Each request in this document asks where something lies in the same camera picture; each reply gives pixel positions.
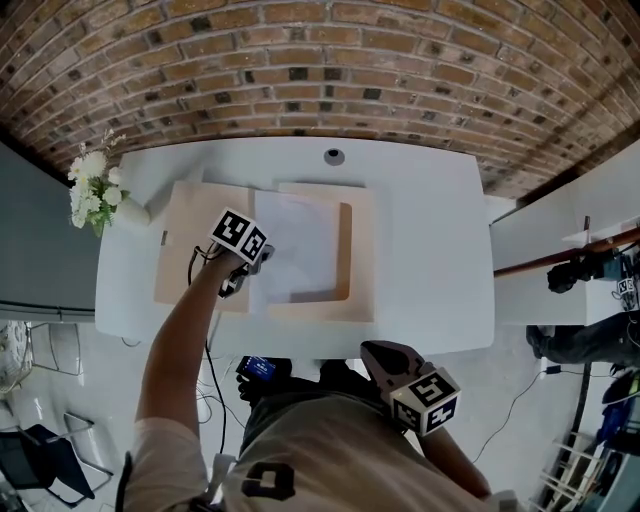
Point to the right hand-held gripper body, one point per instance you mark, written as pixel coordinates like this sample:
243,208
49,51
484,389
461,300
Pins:
425,400

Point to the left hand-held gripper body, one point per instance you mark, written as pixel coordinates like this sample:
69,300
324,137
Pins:
237,235

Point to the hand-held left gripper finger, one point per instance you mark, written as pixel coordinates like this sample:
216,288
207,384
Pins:
265,256

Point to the beige shallow tray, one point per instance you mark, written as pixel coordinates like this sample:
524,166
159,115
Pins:
200,215

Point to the white A4 paper sheet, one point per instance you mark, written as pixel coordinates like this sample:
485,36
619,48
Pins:
305,240

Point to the person's left forearm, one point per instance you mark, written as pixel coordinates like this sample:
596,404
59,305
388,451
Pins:
175,350

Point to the person's right forearm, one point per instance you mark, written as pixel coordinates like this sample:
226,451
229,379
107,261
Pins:
460,465

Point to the person's dark trousers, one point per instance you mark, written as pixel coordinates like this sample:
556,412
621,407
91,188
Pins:
345,377

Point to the person's beige shirt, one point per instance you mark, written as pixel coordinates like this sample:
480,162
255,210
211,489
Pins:
340,460

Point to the white vase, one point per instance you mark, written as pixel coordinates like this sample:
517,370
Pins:
134,212

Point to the small blue screen device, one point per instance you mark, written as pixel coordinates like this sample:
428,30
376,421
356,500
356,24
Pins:
260,371

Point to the grey desk grommet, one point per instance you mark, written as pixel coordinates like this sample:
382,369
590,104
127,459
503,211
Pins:
334,156

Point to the black power adapter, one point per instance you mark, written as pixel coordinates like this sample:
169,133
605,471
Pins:
553,370

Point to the white flower bouquet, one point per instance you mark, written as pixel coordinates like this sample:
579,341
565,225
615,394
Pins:
92,195

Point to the white low cabinet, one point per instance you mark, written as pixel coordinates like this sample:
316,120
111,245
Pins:
540,300

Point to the pale wooden rack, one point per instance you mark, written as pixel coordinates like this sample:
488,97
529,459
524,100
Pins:
570,475

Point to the grey cabinet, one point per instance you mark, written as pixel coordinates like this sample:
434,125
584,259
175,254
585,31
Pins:
45,240

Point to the blue bag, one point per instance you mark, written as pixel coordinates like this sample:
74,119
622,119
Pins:
617,405

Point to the black chair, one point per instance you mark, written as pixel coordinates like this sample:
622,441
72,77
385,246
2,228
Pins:
45,460

